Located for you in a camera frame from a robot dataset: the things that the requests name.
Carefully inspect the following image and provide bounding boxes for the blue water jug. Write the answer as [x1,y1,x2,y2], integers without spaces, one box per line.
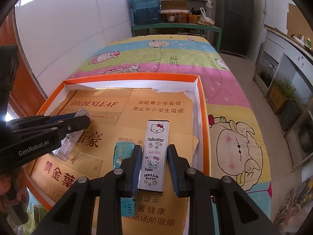
[130,0,162,25]

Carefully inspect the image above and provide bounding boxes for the teal rectangular box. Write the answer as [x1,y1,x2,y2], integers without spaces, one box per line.
[113,142,135,218]

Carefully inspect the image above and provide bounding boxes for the white kitchen counter cabinet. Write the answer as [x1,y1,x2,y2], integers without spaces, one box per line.
[253,25,312,168]

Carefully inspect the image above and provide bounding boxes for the colourful cartoon quilt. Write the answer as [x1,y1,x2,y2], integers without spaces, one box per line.
[26,35,272,234]

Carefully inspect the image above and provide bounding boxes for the orange-rimmed cardboard tray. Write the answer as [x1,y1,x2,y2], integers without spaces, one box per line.
[26,73,211,234]

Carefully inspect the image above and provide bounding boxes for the green bench table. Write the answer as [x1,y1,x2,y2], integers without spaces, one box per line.
[131,23,222,52]

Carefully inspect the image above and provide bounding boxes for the red wooden door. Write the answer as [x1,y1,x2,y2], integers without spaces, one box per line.
[1,10,46,117]

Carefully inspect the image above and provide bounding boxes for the clear floral plastic case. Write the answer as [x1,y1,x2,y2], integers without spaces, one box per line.
[53,109,91,161]

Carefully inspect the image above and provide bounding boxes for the black refrigerator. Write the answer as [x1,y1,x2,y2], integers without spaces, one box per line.
[215,0,254,56]

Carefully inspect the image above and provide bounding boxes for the potted green plant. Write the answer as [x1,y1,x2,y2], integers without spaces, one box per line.
[267,79,302,130]

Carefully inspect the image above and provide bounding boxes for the brown cardboard wall panel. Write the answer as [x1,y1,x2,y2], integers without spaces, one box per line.
[286,3,313,41]

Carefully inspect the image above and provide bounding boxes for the person's left hand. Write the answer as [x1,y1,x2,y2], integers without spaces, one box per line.
[0,168,30,206]

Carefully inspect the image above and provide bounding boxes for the white Hello Kitty box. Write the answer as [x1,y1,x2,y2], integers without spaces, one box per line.
[138,120,169,193]

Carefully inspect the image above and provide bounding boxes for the plastic bag of food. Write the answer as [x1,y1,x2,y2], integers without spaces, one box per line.
[197,7,215,26]

